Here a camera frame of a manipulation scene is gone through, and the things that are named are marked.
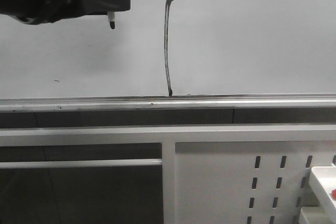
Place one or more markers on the red capped whiteboard marker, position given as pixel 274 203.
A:
pixel 333 194

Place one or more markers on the white metal pegboard stand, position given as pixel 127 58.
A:
pixel 162 174

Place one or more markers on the white upper plastic tray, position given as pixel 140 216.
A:
pixel 322 183

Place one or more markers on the white plastic tray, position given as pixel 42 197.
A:
pixel 313 215
pixel 322 183

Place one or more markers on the white lower plastic tray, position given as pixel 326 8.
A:
pixel 313 215

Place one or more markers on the white whiteboard with aluminium frame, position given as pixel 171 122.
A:
pixel 194 47

